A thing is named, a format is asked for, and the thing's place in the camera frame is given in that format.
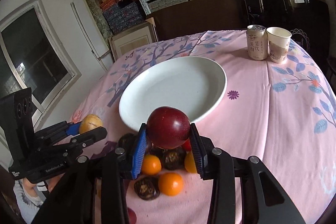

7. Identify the pale yellow round fruit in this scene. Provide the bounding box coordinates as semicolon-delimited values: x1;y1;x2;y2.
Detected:
79;114;103;134

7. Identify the dark brown water chestnut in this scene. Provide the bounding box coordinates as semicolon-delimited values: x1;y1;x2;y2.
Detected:
134;176;161;201

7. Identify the yellow-orange round fruit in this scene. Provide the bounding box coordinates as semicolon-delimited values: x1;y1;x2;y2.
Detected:
184;151;197;173

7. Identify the black glass cabinet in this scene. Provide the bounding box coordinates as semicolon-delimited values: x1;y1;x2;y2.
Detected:
244;0;330;53

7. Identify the orange tangerine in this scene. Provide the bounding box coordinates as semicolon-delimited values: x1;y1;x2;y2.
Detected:
158;172;184;196

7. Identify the framed picture leaning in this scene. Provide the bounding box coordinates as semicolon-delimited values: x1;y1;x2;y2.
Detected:
110;18;158;61

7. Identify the dark wooden cabinet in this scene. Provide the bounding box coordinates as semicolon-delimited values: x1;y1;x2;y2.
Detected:
147;0;248;40

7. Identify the white paper cup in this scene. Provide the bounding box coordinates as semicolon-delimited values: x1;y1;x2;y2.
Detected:
266;27;291;64

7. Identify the pink floral tablecloth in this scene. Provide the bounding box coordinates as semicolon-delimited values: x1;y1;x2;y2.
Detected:
71;31;335;223

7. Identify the window with white frame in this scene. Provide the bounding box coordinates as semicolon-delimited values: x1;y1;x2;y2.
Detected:
1;0;81;126

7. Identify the white oval plate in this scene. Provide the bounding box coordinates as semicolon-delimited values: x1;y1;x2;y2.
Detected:
118;56;228;131

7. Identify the beige drink can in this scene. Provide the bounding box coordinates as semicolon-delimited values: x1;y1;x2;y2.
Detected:
246;24;268;60

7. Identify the dark red plum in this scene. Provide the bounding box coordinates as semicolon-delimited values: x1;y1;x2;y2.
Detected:
146;106;190;149

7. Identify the small orange kumquat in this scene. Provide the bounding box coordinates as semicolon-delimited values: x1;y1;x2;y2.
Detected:
141;155;162;176

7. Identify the small red tomato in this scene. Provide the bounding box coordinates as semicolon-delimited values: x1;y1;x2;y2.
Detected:
182;139;192;152

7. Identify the dark chestnut upper left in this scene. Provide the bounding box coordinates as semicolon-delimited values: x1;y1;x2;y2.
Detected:
118;133;137;153

